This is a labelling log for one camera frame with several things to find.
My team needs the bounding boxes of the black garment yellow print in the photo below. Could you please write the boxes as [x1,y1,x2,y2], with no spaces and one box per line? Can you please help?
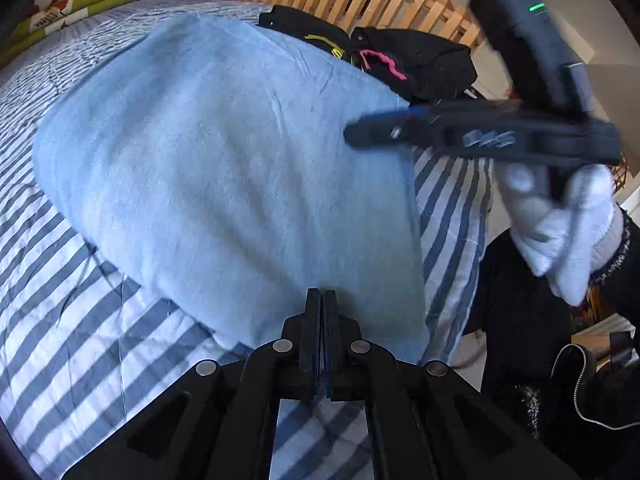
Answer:
[257,4,357,63]

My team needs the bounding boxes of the person's right hand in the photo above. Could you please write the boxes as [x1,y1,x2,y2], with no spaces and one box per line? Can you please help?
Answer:
[494,161,617,307]

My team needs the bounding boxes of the black garment pink print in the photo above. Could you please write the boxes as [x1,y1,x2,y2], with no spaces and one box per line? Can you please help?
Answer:
[350,26,478,103]

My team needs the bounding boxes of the person's black clothing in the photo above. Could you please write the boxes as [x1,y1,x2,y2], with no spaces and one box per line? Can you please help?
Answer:
[462,232,640,480]

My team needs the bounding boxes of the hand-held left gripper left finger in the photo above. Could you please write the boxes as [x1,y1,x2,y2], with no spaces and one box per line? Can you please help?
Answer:
[62,287,324,480]

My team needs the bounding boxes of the green folded quilt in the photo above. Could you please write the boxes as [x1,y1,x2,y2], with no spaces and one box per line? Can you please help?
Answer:
[0,0,151,67]

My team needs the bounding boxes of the light blue denim pants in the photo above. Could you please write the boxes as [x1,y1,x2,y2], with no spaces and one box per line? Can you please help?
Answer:
[32,12,431,363]

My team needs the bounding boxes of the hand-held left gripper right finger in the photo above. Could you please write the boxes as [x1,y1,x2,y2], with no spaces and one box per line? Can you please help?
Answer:
[323,287,583,480]

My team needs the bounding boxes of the person's right forearm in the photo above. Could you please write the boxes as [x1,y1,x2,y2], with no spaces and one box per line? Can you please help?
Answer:
[585,204,640,321]

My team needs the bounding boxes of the blue white striped bed quilt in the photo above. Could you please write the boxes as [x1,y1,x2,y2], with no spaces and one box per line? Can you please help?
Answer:
[0,0,496,480]

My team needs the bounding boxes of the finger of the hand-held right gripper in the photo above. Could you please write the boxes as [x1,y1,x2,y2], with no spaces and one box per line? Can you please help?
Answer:
[359,104,442,123]
[344,112,451,150]

